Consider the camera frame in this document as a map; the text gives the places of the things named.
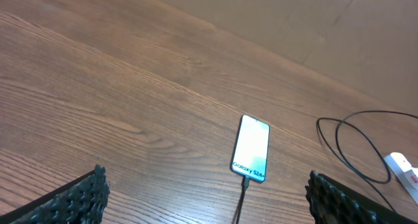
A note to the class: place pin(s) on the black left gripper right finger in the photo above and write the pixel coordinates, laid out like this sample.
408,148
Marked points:
333,202

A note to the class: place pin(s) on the Galaxy S24 smartphone blue screen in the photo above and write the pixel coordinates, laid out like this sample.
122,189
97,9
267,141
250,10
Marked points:
250,153

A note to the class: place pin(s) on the white power strip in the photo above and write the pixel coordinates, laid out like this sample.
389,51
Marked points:
403,170

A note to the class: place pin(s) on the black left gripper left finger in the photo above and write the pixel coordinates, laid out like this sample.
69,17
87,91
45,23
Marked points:
80,201

